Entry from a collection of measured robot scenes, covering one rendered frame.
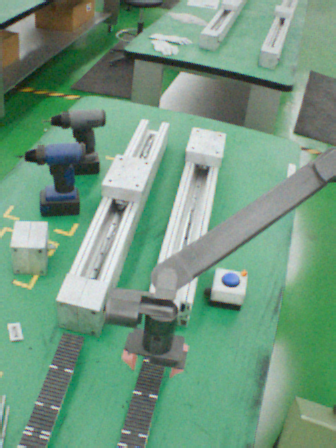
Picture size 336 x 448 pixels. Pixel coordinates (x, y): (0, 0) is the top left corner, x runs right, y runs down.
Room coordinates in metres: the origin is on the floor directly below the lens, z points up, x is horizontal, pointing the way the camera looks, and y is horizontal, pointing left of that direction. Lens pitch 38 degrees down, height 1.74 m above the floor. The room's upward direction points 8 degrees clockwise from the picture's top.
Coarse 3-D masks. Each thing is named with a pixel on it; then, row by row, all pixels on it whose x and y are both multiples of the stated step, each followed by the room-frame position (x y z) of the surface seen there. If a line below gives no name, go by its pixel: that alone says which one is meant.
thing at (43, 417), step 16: (64, 336) 0.72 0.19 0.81; (80, 336) 0.73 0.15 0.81; (64, 352) 0.68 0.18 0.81; (64, 368) 0.63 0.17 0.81; (48, 384) 0.58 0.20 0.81; (64, 384) 0.59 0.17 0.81; (48, 400) 0.55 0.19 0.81; (32, 416) 0.50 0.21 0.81; (48, 416) 0.51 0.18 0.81; (32, 432) 0.47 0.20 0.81; (48, 432) 0.47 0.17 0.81
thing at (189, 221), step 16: (192, 176) 1.35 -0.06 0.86; (208, 176) 1.35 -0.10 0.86; (192, 192) 1.31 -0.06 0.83; (208, 192) 1.27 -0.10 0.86; (176, 208) 1.17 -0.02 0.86; (192, 208) 1.22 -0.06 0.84; (208, 208) 1.19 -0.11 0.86; (176, 224) 1.11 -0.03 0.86; (192, 224) 1.15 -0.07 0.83; (176, 240) 1.09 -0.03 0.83; (192, 240) 1.10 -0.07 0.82; (160, 256) 0.98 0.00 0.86; (192, 288) 0.88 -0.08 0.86
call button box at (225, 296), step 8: (216, 272) 0.98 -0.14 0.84; (224, 272) 0.98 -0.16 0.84; (240, 272) 0.98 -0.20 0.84; (216, 280) 0.95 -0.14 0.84; (240, 280) 0.95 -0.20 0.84; (208, 288) 0.95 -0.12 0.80; (216, 288) 0.92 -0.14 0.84; (224, 288) 0.92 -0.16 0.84; (232, 288) 0.92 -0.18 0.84; (240, 288) 0.93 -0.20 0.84; (216, 296) 0.91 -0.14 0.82; (224, 296) 0.91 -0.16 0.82; (232, 296) 0.91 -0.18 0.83; (240, 296) 0.91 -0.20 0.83; (208, 304) 0.92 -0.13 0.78; (216, 304) 0.91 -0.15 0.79; (224, 304) 0.91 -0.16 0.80; (232, 304) 0.91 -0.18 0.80; (240, 304) 0.91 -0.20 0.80
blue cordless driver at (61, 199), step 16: (48, 144) 1.21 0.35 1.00; (64, 144) 1.22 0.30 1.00; (80, 144) 1.24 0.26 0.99; (32, 160) 1.17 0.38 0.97; (48, 160) 1.17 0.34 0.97; (64, 160) 1.19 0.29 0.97; (80, 160) 1.21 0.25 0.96; (64, 176) 1.20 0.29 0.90; (48, 192) 1.19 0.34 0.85; (64, 192) 1.20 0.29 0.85; (48, 208) 1.17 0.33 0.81; (64, 208) 1.18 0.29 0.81
